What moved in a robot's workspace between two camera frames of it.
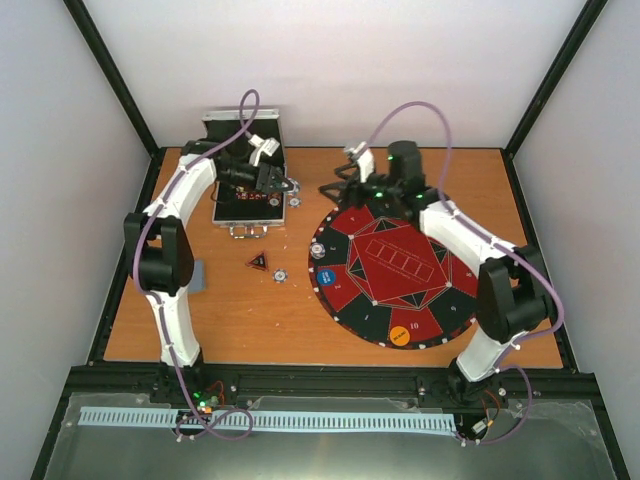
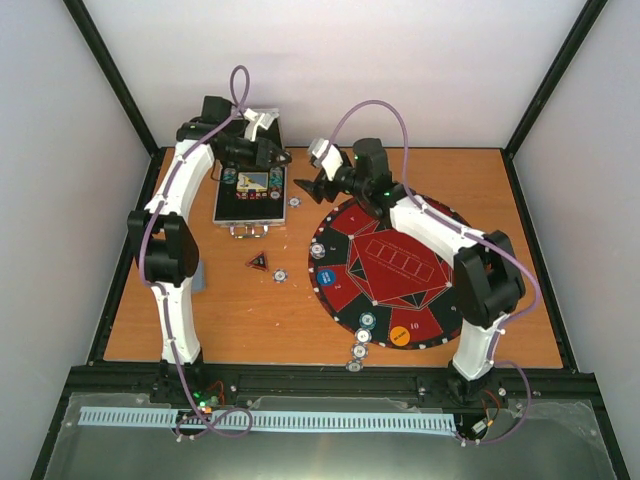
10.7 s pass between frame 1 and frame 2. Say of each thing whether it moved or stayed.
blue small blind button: stayed
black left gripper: moved
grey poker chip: stayed
